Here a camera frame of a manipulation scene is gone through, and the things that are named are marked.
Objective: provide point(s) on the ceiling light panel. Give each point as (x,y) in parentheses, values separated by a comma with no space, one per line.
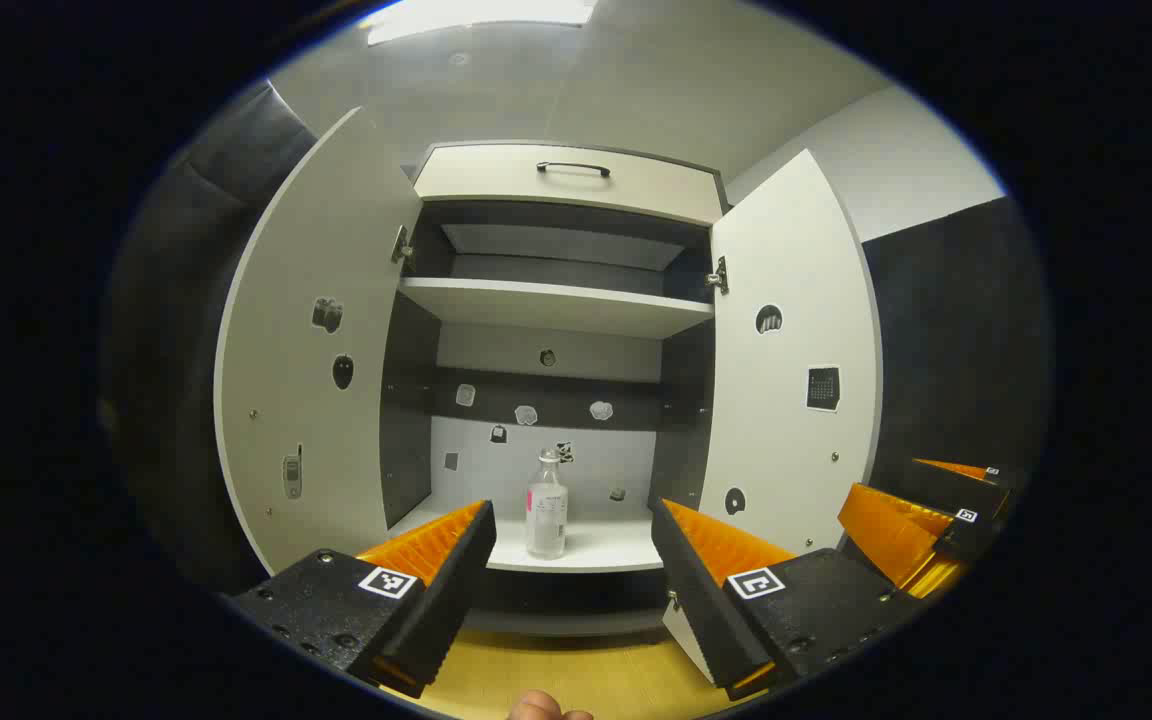
(476,15)

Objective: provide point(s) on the black backdrop cloth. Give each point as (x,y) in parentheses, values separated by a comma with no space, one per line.
(956,350)

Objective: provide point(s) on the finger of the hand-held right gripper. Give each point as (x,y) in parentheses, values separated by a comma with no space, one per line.
(966,485)
(896,535)

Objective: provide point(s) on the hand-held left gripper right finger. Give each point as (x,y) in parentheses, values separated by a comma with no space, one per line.
(696,600)

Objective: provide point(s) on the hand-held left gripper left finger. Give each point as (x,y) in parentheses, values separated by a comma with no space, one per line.
(456,590)

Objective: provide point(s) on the white cabinet door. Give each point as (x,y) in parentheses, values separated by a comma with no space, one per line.
(316,420)
(786,430)

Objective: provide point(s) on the metal door hinge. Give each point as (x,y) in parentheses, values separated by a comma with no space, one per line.
(401,245)
(719,276)

